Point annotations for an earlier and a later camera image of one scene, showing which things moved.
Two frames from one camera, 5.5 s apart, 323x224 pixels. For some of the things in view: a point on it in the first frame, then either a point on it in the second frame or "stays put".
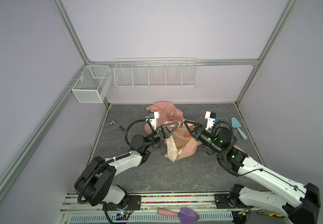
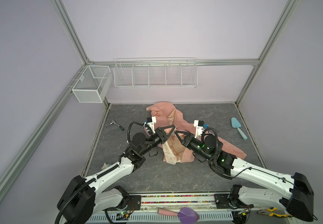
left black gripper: (161, 133) stays put
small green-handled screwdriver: (120, 127) stays put
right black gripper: (200, 133) -> (190, 140)
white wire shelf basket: (153, 73) stays put
